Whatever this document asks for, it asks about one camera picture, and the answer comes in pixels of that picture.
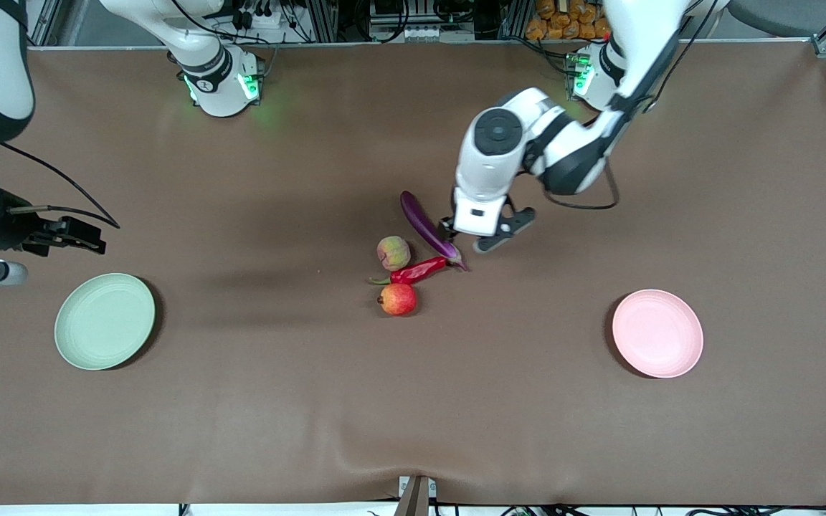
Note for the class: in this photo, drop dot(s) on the bag of orange items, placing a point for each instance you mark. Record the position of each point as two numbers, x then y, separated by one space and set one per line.
563 25

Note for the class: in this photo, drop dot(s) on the brown table cloth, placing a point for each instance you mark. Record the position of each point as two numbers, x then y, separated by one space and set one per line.
413 401

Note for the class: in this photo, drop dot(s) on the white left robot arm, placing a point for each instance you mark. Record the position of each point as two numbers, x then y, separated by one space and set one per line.
628 64

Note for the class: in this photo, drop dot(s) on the red chili pepper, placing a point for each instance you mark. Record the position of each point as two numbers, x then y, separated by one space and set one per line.
420 271

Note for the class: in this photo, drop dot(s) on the red apple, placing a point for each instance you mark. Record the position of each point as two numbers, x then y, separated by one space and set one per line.
397 299

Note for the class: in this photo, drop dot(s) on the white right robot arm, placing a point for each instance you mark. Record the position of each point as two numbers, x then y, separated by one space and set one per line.
216 93

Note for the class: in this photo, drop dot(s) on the grey chair seat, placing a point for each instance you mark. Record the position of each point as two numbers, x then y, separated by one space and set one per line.
771 18

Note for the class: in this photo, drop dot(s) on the light green plate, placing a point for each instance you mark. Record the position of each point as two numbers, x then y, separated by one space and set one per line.
105 321

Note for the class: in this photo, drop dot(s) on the white power strip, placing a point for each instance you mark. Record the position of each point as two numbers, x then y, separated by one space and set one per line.
266 20

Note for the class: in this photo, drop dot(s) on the white terminal block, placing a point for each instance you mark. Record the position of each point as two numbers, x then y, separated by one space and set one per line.
427 34

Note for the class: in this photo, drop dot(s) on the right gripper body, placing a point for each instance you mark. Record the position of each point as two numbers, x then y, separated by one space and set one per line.
13 228

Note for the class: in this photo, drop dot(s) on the purple eggplant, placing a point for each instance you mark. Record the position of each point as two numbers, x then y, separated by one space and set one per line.
420 218

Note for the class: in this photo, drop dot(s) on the pink plate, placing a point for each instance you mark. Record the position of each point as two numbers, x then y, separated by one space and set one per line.
657 333

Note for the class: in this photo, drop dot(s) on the green pink peach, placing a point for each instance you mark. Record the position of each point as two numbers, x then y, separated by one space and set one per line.
393 253

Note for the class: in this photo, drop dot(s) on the grey table edge clamp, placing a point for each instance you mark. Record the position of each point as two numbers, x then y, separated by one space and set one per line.
414 498

